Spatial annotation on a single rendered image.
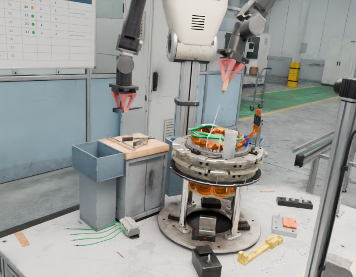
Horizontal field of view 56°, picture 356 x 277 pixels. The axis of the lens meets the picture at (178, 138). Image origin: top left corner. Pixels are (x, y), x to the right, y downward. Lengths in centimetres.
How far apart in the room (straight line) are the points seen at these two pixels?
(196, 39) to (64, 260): 103
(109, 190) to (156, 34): 233
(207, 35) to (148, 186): 72
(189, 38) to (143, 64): 188
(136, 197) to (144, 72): 224
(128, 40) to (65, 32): 211
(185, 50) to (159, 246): 84
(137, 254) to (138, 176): 28
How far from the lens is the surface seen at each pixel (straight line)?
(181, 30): 153
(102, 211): 123
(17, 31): 310
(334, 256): 130
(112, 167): 115
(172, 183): 148
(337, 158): 79
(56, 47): 325
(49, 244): 121
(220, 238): 122
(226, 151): 107
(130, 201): 125
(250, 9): 121
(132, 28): 119
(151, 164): 125
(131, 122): 358
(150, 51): 332
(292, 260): 123
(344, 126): 77
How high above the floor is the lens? 144
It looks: 16 degrees down
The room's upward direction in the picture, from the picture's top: 4 degrees clockwise
